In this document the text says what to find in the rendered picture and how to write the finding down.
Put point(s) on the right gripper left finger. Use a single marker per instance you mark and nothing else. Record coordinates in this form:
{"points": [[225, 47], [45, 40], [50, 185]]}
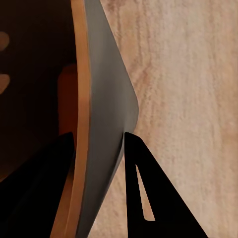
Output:
{"points": [[30, 196]]}

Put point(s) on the trash can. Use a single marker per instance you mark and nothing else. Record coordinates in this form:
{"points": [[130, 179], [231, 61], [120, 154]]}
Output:
{"points": [[37, 37]]}

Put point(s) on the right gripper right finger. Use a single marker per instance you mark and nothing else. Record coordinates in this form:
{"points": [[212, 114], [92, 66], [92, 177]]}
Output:
{"points": [[173, 219]]}

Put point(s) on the can of soda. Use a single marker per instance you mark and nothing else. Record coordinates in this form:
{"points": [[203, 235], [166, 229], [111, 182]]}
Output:
{"points": [[68, 101]]}

